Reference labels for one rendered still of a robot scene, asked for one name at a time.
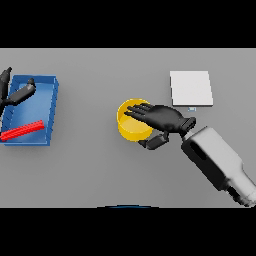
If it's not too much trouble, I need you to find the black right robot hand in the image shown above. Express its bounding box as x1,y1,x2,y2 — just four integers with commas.
123,102,197,151

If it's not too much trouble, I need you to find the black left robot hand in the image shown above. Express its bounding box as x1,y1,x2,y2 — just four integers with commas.
0,66,37,118

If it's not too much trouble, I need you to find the yellow bowl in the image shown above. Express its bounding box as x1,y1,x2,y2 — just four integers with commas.
116,98,155,142

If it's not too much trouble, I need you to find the red beaker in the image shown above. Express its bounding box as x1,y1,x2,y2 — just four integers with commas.
0,119,45,142

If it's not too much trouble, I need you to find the pale square measuring scale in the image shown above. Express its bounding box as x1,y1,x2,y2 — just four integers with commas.
169,70,214,108

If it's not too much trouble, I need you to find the blue tray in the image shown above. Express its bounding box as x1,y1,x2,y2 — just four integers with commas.
0,74,60,147

